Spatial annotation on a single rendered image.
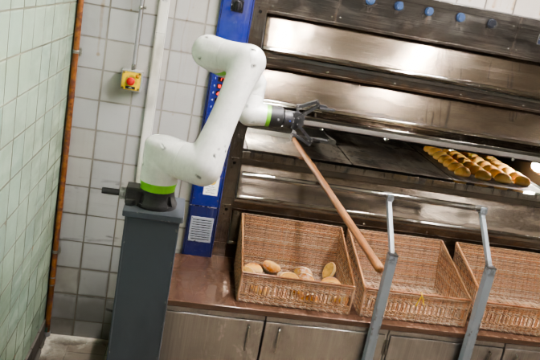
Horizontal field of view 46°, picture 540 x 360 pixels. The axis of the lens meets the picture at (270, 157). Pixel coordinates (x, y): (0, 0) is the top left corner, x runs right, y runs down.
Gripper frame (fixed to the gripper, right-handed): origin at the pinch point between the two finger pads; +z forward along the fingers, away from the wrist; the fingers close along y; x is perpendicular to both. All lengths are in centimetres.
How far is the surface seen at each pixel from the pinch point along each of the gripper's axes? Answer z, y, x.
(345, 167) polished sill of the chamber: 28, 31, -54
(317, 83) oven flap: 4, -10, -57
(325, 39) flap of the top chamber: 4, -32, -56
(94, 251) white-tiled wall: -96, 97, -57
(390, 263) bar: 40, 57, 6
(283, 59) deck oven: -16, -19, -55
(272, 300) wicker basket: -8, 88, -6
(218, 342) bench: -30, 110, -1
